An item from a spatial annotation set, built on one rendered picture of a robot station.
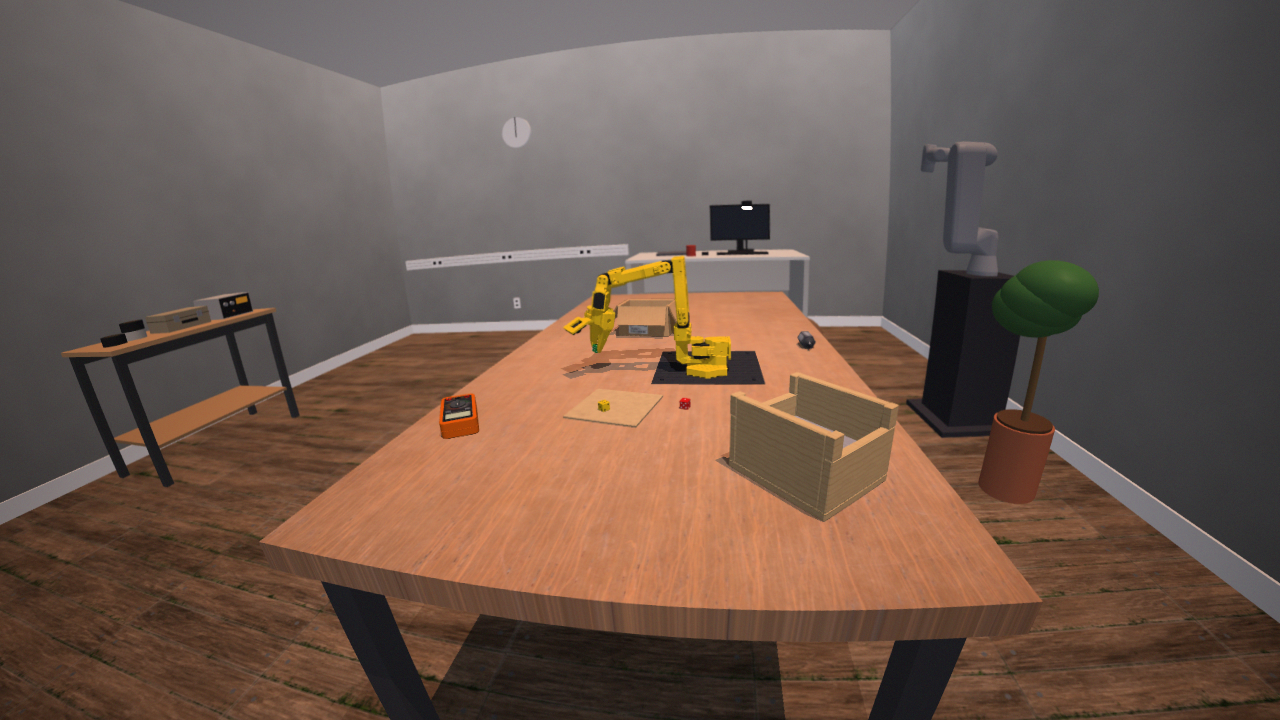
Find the orange digital multimeter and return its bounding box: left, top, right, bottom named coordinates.
left=439, top=395, right=479, bottom=439

